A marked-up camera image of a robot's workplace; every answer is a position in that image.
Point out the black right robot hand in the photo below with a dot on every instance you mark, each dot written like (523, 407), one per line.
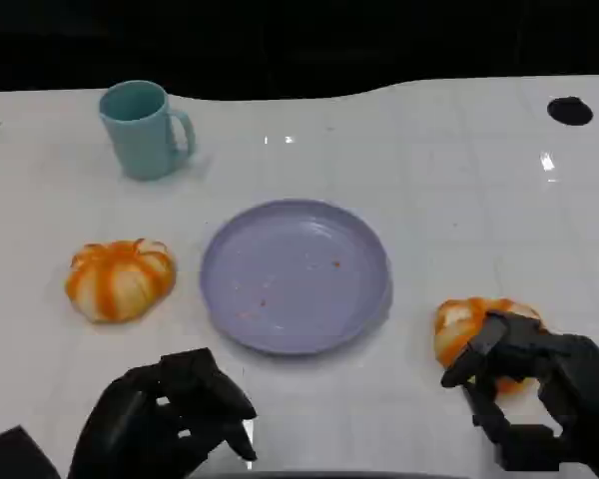
(574, 379)

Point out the lilac plate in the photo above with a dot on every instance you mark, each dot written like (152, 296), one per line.
(294, 274)

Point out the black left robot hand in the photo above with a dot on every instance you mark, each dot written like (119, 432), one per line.
(130, 424)

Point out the pale green mug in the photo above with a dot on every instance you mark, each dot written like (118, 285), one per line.
(140, 140)

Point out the orange white toy bread roll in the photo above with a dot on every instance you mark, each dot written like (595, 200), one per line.
(117, 282)
(455, 325)

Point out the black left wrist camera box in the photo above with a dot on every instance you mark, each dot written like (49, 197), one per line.
(15, 456)

